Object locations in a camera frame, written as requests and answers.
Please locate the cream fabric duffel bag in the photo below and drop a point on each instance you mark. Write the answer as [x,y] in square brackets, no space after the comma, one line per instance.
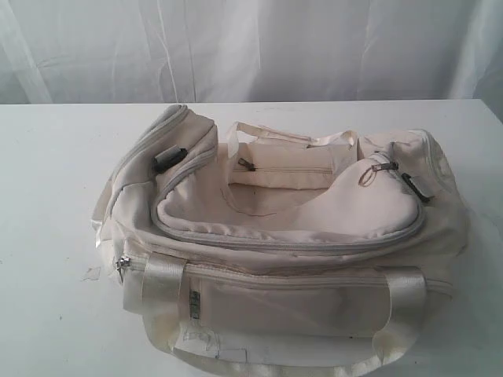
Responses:
[275,254]

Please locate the clear tape scrap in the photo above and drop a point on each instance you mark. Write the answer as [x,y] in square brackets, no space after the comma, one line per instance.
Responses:
[92,274]

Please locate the white backdrop curtain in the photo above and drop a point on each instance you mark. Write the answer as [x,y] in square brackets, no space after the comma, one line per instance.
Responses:
[225,51]

